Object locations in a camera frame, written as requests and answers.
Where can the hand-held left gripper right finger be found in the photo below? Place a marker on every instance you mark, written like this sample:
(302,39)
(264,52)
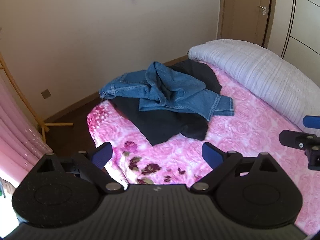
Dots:
(211,155)

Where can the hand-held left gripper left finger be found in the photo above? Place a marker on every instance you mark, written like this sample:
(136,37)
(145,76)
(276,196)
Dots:
(102,153)

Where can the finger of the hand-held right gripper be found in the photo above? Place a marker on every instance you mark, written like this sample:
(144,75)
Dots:
(312,121)
(293,137)

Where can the black garment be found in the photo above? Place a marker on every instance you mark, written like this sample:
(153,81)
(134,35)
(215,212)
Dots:
(160,122)

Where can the blue denim jeans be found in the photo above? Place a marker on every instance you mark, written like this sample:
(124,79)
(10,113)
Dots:
(175,90)

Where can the wooden clothes rack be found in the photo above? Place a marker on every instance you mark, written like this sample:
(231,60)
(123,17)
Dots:
(25,100)

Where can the pink floral blanket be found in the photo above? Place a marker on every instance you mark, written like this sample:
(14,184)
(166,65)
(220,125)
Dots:
(250,130)

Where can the wooden baseboard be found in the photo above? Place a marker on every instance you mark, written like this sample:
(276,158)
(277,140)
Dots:
(75,103)

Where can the pale striped quilt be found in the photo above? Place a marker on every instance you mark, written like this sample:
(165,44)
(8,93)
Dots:
(250,65)

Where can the pink curtain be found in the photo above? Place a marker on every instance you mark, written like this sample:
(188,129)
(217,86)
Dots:
(15,135)

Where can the beige wardrobe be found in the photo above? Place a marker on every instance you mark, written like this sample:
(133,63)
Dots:
(305,30)

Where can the wooden door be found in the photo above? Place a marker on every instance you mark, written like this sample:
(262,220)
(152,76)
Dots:
(245,17)

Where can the low wall socket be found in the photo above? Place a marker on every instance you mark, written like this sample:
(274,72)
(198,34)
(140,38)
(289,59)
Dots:
(46,94)

